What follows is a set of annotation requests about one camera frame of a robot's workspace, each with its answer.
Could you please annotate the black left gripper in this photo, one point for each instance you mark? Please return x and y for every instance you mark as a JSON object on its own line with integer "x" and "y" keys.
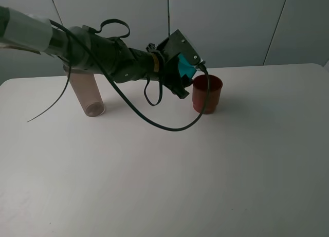
{"x": 168, "y": 73}

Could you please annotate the teal translucent plastic cup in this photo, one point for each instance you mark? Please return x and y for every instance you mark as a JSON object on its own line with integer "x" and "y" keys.
{"x": 185, "y": 69}

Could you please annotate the brown translucent water bottle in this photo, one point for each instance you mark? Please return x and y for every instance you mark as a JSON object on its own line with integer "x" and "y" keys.
{"x": 87, "y": 92}

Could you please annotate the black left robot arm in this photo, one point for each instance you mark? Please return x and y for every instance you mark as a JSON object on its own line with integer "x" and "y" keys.
{"x": 89, "y": 53}

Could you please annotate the red plastic cup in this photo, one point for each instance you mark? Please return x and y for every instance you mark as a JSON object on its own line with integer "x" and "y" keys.
{"x": 199, "y": 94}

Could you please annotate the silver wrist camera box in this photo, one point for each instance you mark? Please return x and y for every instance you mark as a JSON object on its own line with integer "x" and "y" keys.
{"x": 177, "y": 43}

